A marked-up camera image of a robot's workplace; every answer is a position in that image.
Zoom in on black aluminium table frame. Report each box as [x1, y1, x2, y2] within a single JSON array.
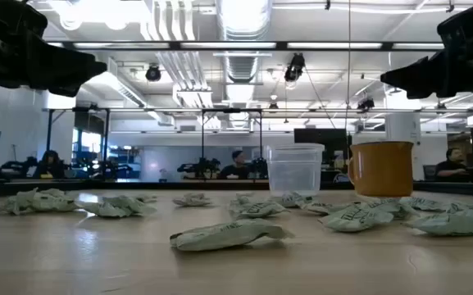
[[0, 179, 473, 198]]

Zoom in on thin hanging black cable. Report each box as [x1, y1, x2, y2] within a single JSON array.
[[344, 0, 352, 143]]

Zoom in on black ceiling-mounted camera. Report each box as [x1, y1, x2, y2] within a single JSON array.
[[144, 63, 162, 83], [357, 96, 376, 111], [284, 52, 307, 83]]

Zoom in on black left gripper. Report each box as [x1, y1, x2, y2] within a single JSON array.
[[0, 39, 108, 98]]

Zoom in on silver ventilation duct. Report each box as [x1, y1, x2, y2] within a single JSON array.
[[215, 0, 273, 83]]

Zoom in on yellow enamel mug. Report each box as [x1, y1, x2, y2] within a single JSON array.
[[347, 140, 416, 197]]

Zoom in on long linear ceiling light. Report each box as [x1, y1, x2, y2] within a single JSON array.
[[43, 39, 446, 52]]

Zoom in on clear plastic cup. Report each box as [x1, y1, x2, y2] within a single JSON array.
[[266, 143, 326, 197]]

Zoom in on dark grey office chair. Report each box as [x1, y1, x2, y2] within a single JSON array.
[[421, 164, 438, 182]]

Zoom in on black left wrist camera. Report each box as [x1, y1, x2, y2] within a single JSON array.
[[0, 0, 48, 42]]

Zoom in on black background station frame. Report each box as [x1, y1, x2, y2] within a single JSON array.
[[43, 106, 112, 179], [200, 107, 264, 181]]

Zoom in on person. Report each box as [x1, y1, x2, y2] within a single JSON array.
[[34, 149, 66, 180], [434, 147, 471, 183], [218, 149, 254, 180]]

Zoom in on white round column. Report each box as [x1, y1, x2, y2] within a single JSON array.
[[384, 89, 422, 144]]

